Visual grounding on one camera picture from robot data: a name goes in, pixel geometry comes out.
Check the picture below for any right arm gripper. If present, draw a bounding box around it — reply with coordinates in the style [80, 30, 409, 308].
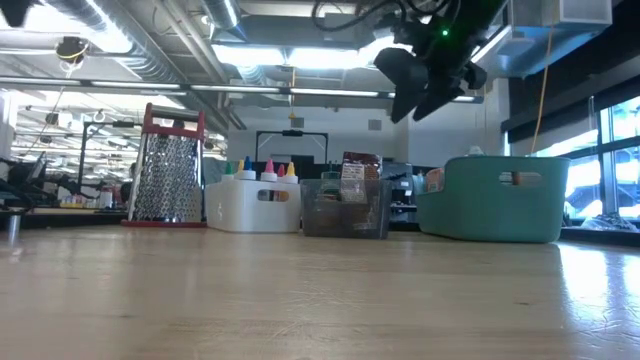
[374, 19, 489, 124]

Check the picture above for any orange cereal box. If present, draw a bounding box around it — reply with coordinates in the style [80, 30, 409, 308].
[425, 167, 446, 195]

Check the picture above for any blue food colouring bottle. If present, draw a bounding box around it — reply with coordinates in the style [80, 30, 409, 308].
[237, 155, 257, 181]

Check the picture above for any fluorescent ceiling light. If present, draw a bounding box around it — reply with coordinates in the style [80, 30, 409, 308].
[0, 75, 485, 105]

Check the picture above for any green plastic bin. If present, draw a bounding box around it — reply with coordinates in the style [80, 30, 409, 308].
[415, 155, 572, 244]

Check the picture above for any grey-brown plastic bin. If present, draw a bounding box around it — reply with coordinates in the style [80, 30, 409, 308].
[299, 178, 394, 240]

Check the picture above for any white plastic bin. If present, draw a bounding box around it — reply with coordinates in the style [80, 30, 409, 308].
[205, 178, 302, 234]

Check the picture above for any grey cloth pile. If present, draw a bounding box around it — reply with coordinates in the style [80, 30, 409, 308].
[582, 212, 639, 232]

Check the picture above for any person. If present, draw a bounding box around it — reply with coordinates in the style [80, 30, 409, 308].
[118, 162, 137, 207]

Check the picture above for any black looped cable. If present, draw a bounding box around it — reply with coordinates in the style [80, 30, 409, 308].
[312, 0, 406, 33]

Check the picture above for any silver ventilation duct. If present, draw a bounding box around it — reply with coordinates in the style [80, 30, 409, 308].
[469, 0, 614, 79]

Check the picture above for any hanging yellow cord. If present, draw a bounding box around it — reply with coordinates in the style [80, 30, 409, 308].
[529, 27, 555, 157]

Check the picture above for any black background gantry frame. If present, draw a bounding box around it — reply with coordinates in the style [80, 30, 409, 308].
[254, 129, 330, 166]

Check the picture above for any red-framed wire mesh basket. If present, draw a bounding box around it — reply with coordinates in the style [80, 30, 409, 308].
[121, 103, 208, 229]

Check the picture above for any round spiral air duct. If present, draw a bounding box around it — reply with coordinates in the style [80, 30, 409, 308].
[44, 0, 186, 85]

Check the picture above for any black background rack frame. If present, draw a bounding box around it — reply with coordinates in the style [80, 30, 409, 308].
[77, 120, 144, 201]

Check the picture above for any black ceiling cable reel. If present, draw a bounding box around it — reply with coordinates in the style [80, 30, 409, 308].
[53, 34, 92, 66]

